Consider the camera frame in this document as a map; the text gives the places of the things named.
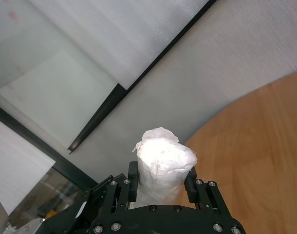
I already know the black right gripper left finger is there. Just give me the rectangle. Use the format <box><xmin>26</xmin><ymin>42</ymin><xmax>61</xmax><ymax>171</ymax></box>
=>
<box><xmin>109</xmin><ymin>160</ymin><xmax>140</xmax><ymax>213</ymax></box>

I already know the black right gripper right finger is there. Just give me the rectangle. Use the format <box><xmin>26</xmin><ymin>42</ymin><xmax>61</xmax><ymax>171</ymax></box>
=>
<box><xmin>184</xmin><ymin>167</ymin><xmax>227</xmax><ymax>215</ymax></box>

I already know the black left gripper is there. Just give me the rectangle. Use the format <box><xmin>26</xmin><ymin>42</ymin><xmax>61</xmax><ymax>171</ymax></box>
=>
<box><xmin>38</xmin><ymin>174</ymin><xmax>114</xmax><ymax>234</ymax></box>

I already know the white plastic-wrapped sandbag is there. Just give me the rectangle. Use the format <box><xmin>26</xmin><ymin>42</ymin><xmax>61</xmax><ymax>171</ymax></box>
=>
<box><xmin>131</xmin><ymin>126</ymin><xmax>198</xmax><ymax>211</ymax></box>

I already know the white tape label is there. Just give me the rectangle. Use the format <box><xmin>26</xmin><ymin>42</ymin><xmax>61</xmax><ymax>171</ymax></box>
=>
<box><xmin>76</xmin><ymin>201</ymin><xmax>86</xmax><ymax>219</ymax></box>

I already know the black glass partition frame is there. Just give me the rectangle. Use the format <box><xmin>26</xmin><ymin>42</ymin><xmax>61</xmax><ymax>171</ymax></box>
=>
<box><xmin>0</xmin><ymin>101</ymin><xmax>99</xmax><ymax>193</ymax></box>

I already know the black wall rail strip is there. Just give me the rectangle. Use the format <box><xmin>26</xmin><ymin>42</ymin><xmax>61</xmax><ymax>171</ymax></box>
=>
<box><xmin>67</xmin><ymin>0</ymin><xmax>218</xmax><ymax>155</ymax></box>

